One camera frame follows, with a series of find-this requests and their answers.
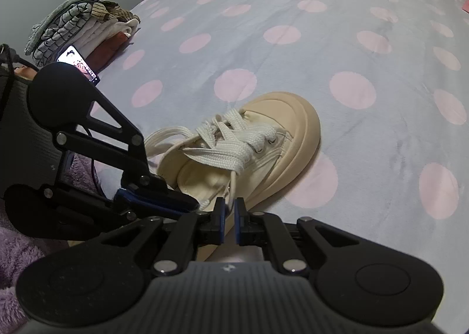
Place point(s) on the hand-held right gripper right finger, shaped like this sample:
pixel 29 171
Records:
pixel 239 222

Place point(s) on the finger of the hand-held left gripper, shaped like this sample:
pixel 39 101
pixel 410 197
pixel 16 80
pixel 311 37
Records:
pixel 146 204
pixel 135 158

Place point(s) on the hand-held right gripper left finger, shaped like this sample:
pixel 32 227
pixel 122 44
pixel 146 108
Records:
pixel 220 222

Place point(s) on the white shoelace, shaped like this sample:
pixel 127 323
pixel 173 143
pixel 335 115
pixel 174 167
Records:
pixel 234 150

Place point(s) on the beige canvas shoe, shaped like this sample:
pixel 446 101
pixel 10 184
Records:
pixel 293 125

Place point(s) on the smartphone with lit screen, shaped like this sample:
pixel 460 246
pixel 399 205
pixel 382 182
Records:
pixel 78 62

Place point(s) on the rust folded garment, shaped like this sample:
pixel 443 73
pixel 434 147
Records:
pixel 106 53

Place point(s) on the stack of folded clothes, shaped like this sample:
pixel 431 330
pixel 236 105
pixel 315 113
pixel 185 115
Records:
pixel 58 29

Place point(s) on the purple fuzzy garment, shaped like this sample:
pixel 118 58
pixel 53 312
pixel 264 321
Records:
pixel 18 268

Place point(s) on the white folded garment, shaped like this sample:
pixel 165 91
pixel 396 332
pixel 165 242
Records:
pixel 106 35

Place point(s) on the tan folded garment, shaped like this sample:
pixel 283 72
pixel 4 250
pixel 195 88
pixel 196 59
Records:
pixel 110 10

